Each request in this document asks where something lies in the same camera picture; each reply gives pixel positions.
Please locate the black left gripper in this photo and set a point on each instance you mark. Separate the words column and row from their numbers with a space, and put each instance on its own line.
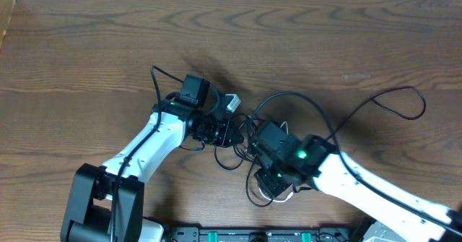
column 224, row 139

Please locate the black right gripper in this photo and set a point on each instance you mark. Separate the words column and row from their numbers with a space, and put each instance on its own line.
column 266, row 184

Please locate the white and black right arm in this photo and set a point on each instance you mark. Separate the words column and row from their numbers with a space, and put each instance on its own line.
column 287, row 161

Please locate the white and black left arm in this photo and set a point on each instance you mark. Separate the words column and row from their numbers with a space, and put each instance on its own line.
column 106, row 202

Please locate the brown cardboard panel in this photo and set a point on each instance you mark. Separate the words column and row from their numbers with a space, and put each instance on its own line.
column 6, row 9

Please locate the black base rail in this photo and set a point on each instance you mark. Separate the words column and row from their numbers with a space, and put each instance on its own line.
column 368, row 231

